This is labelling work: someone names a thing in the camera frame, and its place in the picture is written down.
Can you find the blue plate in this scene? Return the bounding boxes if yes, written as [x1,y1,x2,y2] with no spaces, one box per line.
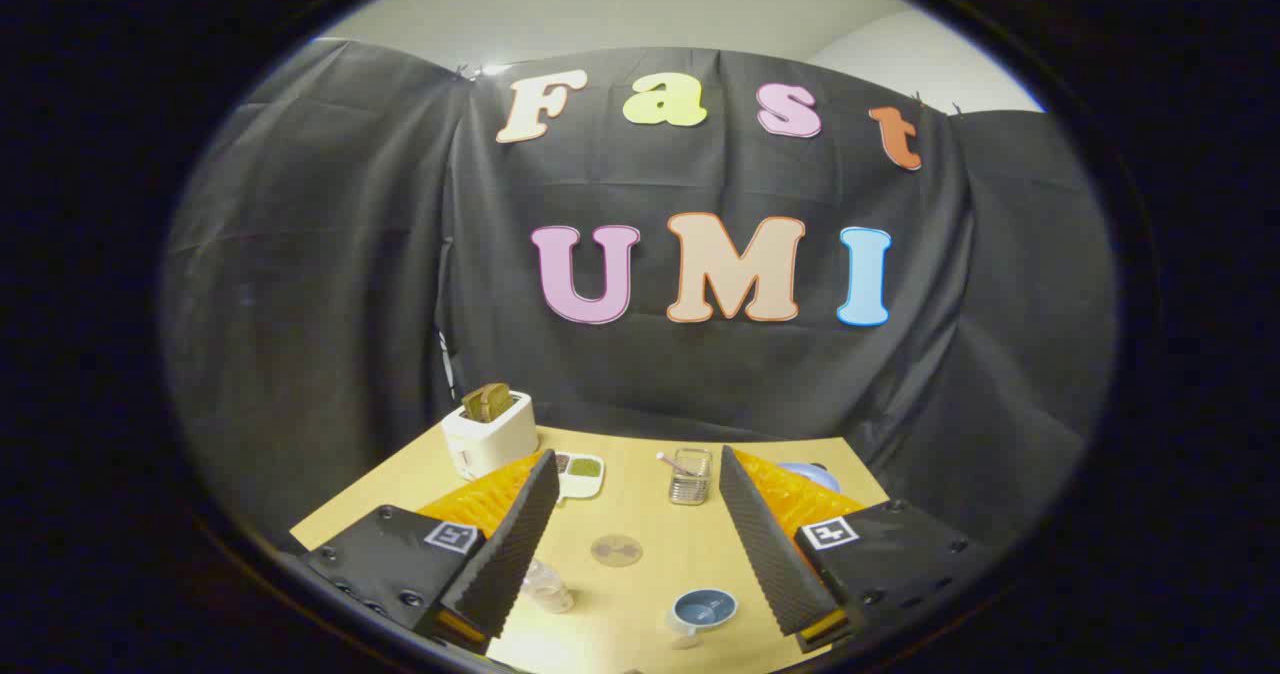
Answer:
[775,461,841,495]

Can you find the clear plastic juice bottle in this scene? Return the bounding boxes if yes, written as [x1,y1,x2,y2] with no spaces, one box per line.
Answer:
[520,557,576,615]

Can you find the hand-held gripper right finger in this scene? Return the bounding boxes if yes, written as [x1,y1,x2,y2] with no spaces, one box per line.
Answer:
[718,444,996,655]

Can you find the brown bread slice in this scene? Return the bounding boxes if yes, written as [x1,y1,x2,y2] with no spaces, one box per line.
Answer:
[461,383,514,423]

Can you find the white divided dish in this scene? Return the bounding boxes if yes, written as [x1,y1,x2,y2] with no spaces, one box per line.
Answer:
[553,451,606,501]

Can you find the white toaster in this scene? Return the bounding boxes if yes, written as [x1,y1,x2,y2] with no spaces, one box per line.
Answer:
[441,390,540,481]

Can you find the black backdrop cloth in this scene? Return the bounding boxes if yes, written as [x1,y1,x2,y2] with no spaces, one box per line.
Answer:
[160,39,1119,555]

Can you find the white cup with blue inside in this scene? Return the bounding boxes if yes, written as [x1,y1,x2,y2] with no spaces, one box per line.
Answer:
[668,588,739,650]

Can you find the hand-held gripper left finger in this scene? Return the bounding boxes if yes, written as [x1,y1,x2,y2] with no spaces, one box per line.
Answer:
[298,449,561,655]

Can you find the wooden table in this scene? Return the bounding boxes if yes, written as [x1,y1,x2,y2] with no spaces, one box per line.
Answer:
[290,424,891,674]

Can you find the clear glass jar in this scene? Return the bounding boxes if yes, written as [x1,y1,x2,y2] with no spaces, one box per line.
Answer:
[668,448,714,506]

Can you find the round grey coaster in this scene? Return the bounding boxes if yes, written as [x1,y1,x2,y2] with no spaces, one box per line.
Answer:
[590,535,644,568]

